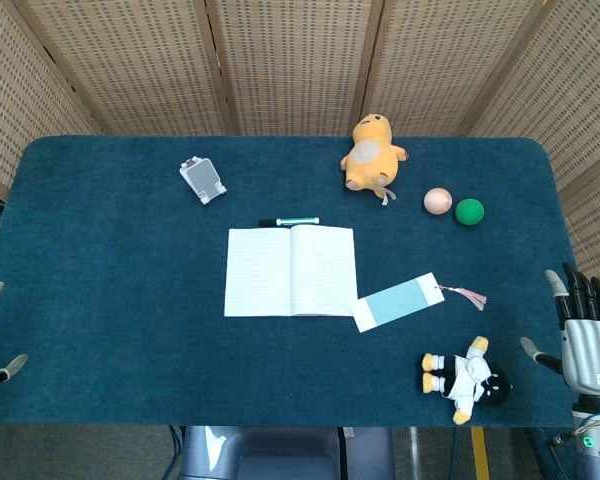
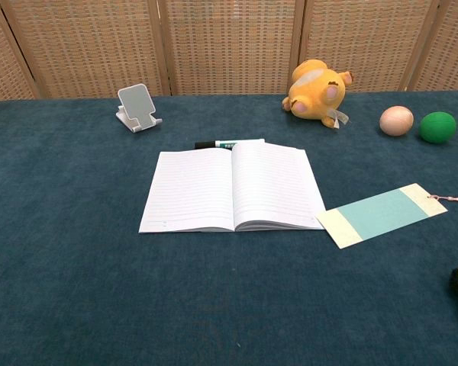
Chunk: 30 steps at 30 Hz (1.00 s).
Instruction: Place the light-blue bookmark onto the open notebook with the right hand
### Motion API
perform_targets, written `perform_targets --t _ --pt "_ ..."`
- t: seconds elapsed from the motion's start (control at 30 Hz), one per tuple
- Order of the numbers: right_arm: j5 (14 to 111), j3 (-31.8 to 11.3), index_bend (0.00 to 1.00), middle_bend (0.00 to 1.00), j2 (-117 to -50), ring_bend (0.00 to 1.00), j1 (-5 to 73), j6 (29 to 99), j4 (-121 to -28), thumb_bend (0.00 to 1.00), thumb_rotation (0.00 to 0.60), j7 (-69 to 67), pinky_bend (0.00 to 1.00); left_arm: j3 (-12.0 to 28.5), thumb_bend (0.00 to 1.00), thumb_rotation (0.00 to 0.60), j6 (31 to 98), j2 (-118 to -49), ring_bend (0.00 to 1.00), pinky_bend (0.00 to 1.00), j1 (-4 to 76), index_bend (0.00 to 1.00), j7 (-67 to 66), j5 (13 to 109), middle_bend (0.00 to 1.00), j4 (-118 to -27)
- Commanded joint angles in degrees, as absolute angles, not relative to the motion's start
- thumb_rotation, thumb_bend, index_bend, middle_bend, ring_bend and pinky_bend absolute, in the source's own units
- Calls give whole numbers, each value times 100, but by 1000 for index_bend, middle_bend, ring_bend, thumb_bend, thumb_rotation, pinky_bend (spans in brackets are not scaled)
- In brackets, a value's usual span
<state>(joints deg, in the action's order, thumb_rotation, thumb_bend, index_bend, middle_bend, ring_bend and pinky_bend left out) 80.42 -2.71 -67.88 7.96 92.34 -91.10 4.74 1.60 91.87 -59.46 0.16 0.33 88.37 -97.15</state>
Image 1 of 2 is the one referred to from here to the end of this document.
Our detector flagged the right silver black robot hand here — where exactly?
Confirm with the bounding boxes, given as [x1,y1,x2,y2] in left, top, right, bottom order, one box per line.
[519,262,600,399]

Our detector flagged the woven wooden folding screen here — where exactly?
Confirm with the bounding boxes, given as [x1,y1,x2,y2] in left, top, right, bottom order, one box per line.
[0,0,600,326]

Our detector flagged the black green marker pen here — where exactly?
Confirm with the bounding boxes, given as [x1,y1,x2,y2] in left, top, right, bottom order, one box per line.
[258,216,321,229]

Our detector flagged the pale pink ball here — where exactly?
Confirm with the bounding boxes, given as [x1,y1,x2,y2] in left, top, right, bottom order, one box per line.
[423,187,453,217]

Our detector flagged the black white penguin plush doll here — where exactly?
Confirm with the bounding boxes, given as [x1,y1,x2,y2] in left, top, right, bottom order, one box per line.
[420,336,514,427]

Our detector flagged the open lined notebook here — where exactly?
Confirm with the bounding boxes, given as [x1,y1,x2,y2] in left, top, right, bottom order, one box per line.
[223,224,359,318]

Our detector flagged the blue floor cable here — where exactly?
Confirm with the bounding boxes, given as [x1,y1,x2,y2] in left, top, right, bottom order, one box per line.
[165,425,185,480]

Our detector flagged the green ball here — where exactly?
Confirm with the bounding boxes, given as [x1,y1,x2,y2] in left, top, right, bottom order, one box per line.
[454,198,486,227]

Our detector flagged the white grey phone stand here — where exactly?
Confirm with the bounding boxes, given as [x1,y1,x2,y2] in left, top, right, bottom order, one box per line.
[178,156,228,206]

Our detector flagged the blue white bookmark pink tassel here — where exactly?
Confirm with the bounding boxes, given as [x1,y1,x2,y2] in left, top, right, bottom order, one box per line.
[350,272,488,334]

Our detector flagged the dark blue table mat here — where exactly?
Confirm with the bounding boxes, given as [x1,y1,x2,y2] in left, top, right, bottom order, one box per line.
[0,135,584,429]

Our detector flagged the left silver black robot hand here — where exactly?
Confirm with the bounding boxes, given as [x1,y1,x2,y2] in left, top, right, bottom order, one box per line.
[0,281,30,392]

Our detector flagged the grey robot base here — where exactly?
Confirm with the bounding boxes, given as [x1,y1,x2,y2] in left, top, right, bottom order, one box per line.
[179,425,396,480]

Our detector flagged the yellow plush toy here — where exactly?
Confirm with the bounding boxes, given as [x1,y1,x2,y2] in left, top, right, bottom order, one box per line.
[340,113,410,207]

